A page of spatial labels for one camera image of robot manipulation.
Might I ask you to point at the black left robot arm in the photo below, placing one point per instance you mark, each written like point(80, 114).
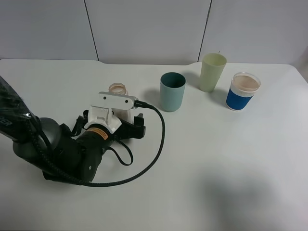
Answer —
point(77, 152)

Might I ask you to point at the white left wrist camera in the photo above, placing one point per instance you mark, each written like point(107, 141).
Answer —
point(107, 108)

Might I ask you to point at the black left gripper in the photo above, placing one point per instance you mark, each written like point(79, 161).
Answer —
point(126, 130)

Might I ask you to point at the pale green plastic cup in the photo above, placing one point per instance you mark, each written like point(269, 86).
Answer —
point(212, 67)

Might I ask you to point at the teal plastic cup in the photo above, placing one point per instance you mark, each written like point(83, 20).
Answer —
point(172, 86)

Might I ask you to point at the blue sleeved clear cup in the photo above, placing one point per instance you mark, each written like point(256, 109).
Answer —
point(242, 88)

